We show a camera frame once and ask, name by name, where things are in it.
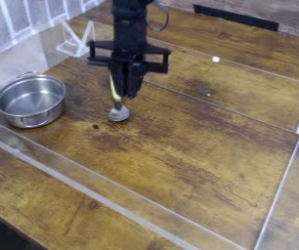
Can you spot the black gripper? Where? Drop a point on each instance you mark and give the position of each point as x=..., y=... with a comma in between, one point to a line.
x=126, y=86

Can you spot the green handled metal spoon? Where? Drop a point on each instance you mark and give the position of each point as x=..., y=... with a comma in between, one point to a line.
x=118, y=112

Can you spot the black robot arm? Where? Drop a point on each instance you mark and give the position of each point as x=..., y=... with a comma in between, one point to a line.
x=130, y=26

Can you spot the small steel pot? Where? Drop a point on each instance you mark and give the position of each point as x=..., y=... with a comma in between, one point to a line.
x=31, y=100

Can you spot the black strip on table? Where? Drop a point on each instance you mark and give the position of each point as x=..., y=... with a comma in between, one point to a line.
x=229, y=16

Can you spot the clear acrylic barrier front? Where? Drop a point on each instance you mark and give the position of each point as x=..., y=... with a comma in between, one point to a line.
x=174, y=227

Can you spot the clear acrylic barrier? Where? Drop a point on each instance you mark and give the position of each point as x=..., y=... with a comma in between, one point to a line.
x=174, y=227
x=278, y=234

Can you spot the clear acrylic barrier right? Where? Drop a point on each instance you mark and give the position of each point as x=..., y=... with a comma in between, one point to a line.
x=278, y=234

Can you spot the clear acrylic triangle bracket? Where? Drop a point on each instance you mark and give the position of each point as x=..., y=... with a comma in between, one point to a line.
x=74, y=45

